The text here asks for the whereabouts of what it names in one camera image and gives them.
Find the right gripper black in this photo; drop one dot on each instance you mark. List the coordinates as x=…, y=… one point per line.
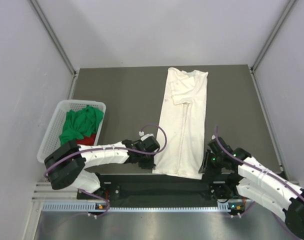
x=203, y=167

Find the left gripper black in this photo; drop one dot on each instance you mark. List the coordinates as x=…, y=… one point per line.
x=148, y=165

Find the white t shirt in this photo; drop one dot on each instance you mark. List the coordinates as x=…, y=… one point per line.
x=182, y=124

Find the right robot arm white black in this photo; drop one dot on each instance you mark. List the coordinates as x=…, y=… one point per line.
x=251, y=180

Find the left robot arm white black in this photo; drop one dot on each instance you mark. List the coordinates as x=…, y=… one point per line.
x=66, y=166

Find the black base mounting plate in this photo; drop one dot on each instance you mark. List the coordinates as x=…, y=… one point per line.
x=163, y=191

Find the red t shirt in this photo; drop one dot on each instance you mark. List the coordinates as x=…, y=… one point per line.
x=87, y=140

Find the green t shirt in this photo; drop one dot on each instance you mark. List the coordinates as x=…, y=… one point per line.
x=78, y=124

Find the white plastic laundry basket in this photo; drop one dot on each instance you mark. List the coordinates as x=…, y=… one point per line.
x=51, y=139

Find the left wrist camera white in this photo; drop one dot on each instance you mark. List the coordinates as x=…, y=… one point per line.
x=144, y=135

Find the grey slotted cable duct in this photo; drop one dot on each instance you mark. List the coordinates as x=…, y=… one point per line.
x=96, y=207

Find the right aluminium frame post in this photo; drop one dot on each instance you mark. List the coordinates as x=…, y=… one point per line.
x=285, y=13

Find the aluminium frame post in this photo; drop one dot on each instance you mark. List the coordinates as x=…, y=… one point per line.
x=52, y=35
x=285, y=13

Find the left aluminium frame post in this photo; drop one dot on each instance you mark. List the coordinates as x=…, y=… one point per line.
x=52, y=35

